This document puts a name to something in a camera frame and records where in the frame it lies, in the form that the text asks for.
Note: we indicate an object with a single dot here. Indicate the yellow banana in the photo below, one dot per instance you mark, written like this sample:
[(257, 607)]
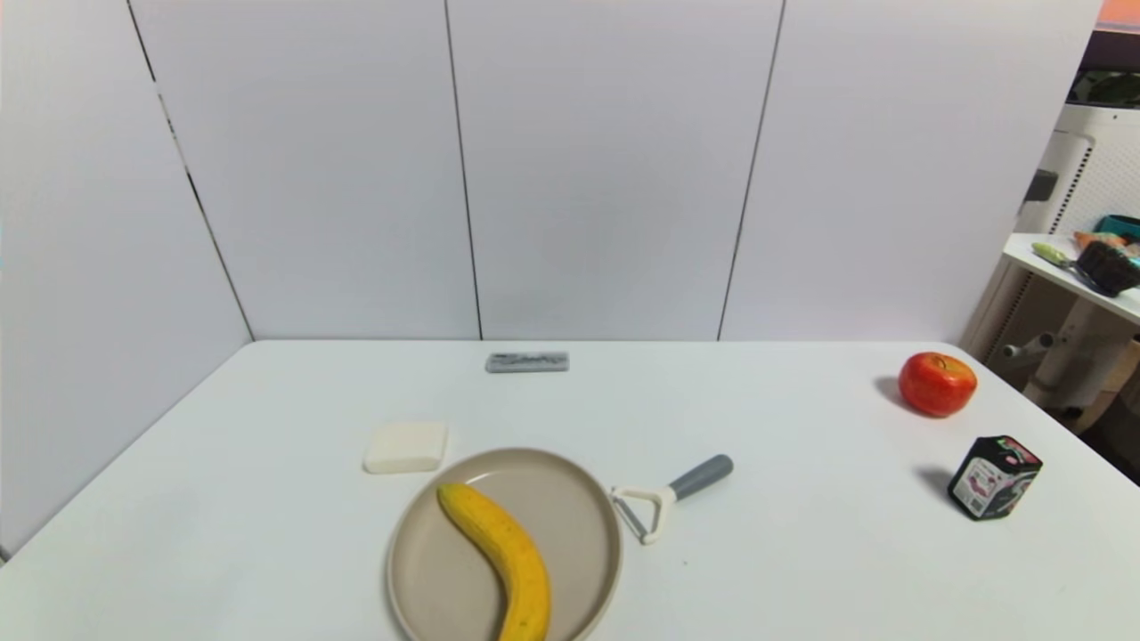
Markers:
[(503, 547)]

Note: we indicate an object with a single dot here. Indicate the beige brown round plate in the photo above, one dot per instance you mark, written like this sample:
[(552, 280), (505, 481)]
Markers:
[(570, 525)]

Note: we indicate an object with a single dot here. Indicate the cream white soap bar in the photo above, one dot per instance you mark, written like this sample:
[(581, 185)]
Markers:
[(405, 447)]

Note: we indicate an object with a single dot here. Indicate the red apple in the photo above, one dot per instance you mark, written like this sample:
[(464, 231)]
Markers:
[(935, 385)]

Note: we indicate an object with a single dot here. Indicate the black printed small box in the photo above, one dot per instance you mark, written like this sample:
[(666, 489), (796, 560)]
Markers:
[(993, 479)]

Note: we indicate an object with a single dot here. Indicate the white side table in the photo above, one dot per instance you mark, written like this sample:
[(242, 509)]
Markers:
[(1082, 329)]

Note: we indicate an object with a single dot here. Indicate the orange small item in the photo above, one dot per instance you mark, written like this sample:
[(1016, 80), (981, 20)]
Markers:
[(1097, 239)]

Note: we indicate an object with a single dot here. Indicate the black small basket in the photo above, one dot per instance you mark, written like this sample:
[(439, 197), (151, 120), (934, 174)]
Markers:
[(1107, 267)]

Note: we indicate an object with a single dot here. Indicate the white perforated panel unit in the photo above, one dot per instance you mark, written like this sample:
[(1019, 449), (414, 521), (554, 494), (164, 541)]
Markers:
[(1091, 169)]

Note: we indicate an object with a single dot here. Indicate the teal container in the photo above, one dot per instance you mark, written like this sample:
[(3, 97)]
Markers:
[(1120, 225)]

